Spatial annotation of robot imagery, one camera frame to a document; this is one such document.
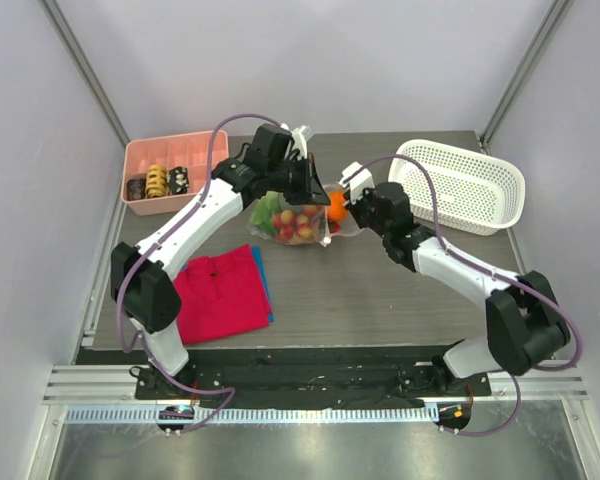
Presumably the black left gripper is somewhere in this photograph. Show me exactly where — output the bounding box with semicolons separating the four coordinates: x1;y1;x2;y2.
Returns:
268;153;332;207

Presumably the orange fake orange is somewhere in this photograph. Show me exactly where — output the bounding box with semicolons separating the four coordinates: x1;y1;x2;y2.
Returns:
327;190;348;223

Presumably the clear zip top bag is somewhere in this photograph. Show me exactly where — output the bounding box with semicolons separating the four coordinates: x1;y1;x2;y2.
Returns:
249;192;361;247

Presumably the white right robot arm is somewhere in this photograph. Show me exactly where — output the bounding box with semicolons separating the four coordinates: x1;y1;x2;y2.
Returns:
346;182;571;395

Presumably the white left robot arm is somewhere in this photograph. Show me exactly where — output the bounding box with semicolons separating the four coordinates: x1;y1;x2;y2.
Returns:
110;123;329;399

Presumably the green fake lettuce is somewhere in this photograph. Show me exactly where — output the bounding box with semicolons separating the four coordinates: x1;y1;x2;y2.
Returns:
249;191;281;239

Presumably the red yellow lychee bunch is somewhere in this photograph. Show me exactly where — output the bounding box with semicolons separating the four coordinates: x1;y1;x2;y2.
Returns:
273;205;324;246

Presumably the blue folded cloth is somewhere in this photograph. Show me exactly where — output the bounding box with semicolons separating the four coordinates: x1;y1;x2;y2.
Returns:
246;244;274;331

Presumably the white perforated plastic basket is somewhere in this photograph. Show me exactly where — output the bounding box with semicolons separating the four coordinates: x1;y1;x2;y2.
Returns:
388;139;526;236

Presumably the pink compartment tray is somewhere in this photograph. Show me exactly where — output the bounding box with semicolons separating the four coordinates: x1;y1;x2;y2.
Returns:
120;131;229;216

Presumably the red folded cloth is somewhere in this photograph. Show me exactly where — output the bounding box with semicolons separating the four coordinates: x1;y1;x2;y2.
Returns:
174;244;272;345

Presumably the black white patterned item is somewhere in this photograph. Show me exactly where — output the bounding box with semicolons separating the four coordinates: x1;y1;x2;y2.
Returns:
167;166;189;195

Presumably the yellow spiral item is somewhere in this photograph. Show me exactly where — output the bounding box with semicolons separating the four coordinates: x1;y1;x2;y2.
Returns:
145;164;169;199

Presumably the dark brown round item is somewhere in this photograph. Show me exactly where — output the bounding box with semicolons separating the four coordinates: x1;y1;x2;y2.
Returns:
126;178;146;201

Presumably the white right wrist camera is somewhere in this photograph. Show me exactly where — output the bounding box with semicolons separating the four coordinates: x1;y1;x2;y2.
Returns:
338;162;374;204

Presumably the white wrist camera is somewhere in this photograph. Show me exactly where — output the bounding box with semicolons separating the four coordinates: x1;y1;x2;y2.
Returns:
281;123;313;158
338;162;374;204

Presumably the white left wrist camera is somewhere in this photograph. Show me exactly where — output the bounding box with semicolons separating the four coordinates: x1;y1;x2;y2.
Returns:
281;123;313;158

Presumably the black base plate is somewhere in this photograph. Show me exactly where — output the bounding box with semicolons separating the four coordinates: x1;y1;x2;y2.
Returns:
129;346;491;410

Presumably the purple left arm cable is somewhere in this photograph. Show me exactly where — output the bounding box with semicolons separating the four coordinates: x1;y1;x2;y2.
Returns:
115;112;289;434

